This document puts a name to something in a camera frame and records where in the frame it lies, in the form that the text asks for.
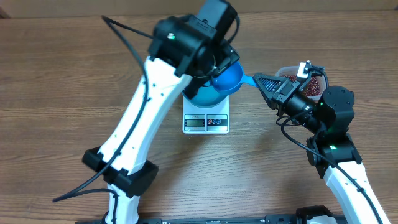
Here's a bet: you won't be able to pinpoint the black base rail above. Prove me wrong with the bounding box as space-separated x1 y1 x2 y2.
74 205 352 224

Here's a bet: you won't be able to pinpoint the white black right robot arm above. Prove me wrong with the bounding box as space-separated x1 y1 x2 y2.
253 73 389 223

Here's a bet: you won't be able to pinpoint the clear plastic container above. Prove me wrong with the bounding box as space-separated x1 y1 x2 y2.
275 66 326 101

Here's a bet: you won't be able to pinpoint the blue plastic bowl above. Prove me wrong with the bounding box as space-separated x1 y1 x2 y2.
182 82 227 108

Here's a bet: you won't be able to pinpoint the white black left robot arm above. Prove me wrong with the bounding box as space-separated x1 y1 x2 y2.
83 1 239 223

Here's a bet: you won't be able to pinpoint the blue plastic measuring scoop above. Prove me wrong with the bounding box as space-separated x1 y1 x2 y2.
210 62 257 95

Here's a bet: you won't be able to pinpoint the red adzuki beans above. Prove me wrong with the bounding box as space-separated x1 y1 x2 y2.
280 75 321 96

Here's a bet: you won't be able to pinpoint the white digital kitchen scale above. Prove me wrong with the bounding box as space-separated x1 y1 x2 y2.
182 96 230 134

